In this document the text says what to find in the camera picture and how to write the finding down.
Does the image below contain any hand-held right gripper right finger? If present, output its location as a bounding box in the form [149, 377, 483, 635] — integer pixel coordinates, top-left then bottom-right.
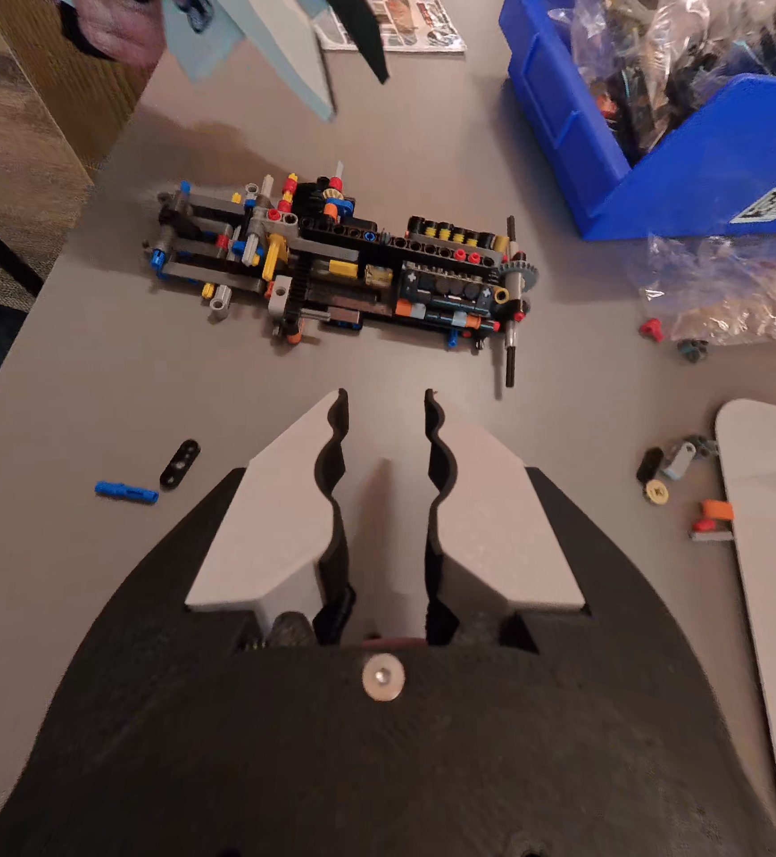
[424, 387, 587, 645]

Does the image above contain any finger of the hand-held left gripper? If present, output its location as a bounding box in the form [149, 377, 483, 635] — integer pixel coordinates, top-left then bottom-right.
[329, 0, 390, 85]
[217, 0, 336, 123]

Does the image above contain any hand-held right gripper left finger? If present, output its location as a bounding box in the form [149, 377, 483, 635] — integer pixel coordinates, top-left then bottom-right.
[185, 387, 350, 645]

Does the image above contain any black lego technic model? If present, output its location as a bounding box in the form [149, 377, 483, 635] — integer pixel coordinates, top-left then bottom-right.
[143, 161, 540, 389]

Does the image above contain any lego sticker sheet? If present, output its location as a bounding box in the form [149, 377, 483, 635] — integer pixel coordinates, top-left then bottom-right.
[313, 0, 468, 54]

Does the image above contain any short black lego beam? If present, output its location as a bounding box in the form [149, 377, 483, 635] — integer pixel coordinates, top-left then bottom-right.
[159, 438, 202, 490]

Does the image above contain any long blue lego pin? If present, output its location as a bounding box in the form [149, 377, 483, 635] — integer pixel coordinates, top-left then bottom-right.
[95, 481, 160, 505]

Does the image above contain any light grey lego connector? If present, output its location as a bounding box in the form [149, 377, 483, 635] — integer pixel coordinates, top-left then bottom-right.
[661, 442, 697, 480]

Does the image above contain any pile of clear lego bags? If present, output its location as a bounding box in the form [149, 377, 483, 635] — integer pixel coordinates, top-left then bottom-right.
[548, 0, 776, 165]

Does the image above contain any person's left hand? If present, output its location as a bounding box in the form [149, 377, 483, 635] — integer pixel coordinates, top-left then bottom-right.
[60, 0, 166, 68]

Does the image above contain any black beam with tan gear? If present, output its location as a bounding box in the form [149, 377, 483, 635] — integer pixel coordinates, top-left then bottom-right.
[635, 446, 672, 503]

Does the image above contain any clear plastic bag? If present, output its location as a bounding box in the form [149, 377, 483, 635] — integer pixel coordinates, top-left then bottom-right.
[629, 234, 776, 347]

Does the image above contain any blue storage bin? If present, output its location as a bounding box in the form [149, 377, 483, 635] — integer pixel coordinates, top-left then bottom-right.
[498, 0, 776, 242]

